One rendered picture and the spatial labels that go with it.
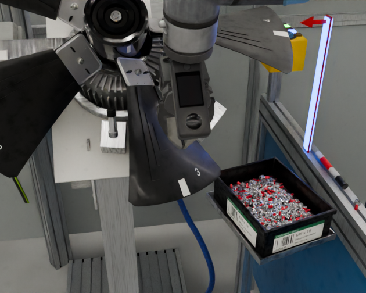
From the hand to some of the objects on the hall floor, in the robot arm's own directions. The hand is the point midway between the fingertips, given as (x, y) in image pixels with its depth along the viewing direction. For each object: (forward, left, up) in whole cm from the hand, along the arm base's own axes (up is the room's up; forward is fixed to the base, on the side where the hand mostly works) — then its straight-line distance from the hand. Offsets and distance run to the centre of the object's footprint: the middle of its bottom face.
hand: (183, 146), depth 76 cm
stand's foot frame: (+16, -42, -105) cm, 114 cm away
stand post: (+15, -32, -105) cm, 110 cm away
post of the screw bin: (-18, -13, -104) cm, 107 cm away
